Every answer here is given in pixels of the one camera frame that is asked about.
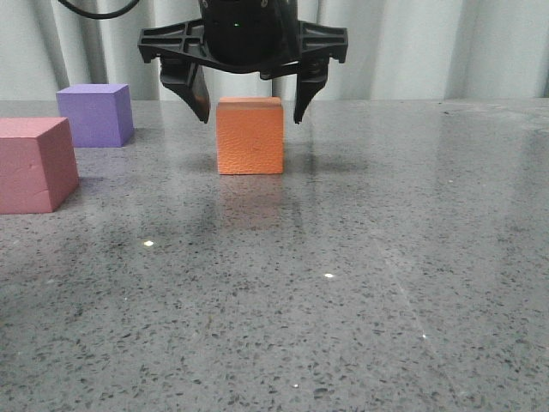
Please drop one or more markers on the grey-green curtain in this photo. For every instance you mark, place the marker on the grey-green curtain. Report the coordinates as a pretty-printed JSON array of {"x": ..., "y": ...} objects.
[{"x": 398, "y": 50}]

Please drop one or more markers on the purple foam cube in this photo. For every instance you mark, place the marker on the purple foam cube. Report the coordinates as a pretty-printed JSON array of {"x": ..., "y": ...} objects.
[{"x": 99, "y": 115}]

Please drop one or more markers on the pink foam cube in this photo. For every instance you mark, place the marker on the pink foam cube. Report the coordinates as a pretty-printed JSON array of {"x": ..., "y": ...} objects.
[{"x": 38, "y": 166}]

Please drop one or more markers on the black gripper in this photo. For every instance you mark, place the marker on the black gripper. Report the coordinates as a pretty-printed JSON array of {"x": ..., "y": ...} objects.
[{"x": 242, "y": 37}]

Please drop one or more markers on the orange foam cube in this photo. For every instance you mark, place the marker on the orange foam cube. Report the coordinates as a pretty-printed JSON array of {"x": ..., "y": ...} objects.
[{"x": 249, "y": 133}]

